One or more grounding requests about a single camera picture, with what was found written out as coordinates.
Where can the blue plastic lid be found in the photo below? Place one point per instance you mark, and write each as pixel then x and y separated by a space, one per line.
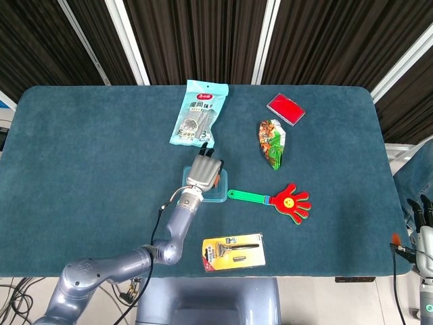
pixel 216 194

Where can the red flat ink pad case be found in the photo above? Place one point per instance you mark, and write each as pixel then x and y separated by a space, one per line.
pixel 285 109

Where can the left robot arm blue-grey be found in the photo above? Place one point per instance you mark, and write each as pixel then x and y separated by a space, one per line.
pixel 101 271

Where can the red green hand clapper toy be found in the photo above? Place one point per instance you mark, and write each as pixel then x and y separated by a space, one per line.
pixel 289 203

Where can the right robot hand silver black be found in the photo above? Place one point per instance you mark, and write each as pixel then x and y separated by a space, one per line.
pixel 425 243

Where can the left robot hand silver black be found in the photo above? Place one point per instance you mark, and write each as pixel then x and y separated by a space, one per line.
pixel 203 171

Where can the black pleated curtain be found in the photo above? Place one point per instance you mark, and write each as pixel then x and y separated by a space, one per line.
pixel 203 34

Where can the green orange snack bag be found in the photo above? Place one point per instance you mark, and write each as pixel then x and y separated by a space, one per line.
pixel 272 144

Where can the black power plug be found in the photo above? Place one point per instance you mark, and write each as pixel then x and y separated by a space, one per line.
pixel 128 294

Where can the teal table cloth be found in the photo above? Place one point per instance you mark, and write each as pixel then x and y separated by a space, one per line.
pixel 84 135

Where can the white metal rack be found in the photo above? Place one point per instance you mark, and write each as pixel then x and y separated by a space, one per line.
pixel 397 149

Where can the white frame post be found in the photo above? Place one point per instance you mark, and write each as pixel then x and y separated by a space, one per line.
pixel 265 42
pixel 402 67
pixel 128 42
pixel 84 42

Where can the blue denim fabric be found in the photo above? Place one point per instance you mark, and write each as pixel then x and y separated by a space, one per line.
pixel 419 169

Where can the black table edge bracket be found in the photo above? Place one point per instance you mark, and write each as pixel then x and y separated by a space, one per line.
pixel 355 279

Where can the teal dishcloth package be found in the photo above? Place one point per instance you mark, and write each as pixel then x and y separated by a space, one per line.
pixel 198 115

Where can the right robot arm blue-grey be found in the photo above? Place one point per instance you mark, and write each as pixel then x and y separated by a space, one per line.
pixel 427 304

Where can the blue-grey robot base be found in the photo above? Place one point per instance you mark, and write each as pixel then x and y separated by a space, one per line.
pixel 209 304

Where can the white blue panel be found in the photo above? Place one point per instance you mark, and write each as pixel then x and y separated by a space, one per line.
pixel 6 101

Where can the yellow razor blister pack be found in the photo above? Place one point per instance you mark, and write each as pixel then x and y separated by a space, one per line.
pixel 233 254

